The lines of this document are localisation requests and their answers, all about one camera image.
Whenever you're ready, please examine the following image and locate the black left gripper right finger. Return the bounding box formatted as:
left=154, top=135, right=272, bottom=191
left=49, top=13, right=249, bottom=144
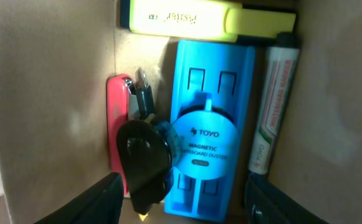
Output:
left=244, top=172, right=328, bottom=224

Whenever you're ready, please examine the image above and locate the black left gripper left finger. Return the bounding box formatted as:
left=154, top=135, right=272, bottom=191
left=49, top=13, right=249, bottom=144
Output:
left=37, top=172, right=124, bottom=224

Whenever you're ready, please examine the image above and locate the black teardrop glue bottle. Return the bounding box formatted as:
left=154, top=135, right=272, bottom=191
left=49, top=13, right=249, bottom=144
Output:
left=116, top=69, right=172, bottom=215

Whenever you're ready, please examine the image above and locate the blue plastic tool holder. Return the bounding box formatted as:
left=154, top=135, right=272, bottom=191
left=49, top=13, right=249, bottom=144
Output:
left=164, top=40, right=255, bottom=222

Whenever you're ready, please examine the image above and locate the black white marker pen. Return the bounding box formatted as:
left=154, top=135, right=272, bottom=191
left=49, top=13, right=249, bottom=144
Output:
left=249, top=32, right=300, bottom=175

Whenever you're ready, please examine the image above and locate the brown cardboard box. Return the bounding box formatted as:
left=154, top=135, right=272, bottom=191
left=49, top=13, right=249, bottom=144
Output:
left=0, top=1, right=362, bottom=223

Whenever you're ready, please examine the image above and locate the yellow black highlighter marker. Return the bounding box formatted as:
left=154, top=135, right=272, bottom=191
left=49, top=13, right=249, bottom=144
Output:
left=120, top=0, right=297, bottom=43

